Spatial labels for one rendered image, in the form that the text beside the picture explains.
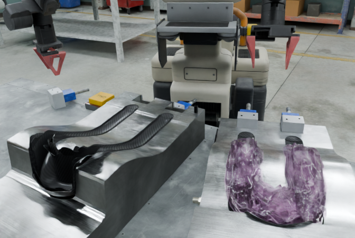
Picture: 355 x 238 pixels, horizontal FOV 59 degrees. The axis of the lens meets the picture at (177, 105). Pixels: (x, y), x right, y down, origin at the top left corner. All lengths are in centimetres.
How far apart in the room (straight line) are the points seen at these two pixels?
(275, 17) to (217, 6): 31
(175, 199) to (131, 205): 10
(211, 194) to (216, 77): 67
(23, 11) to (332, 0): 543
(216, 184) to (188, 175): 16
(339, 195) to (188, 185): 29
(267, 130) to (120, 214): 41
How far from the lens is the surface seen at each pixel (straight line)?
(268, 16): 82
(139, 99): 91
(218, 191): 58
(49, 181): 67
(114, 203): 58
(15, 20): 100
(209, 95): 116
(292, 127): 81
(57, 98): 110
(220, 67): 115
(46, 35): 104
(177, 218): 64
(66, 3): 834
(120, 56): 398
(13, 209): 66
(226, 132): 79
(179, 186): 71
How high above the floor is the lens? 127
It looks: 27 degrees down
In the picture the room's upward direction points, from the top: 2 degrees counter-clockwise
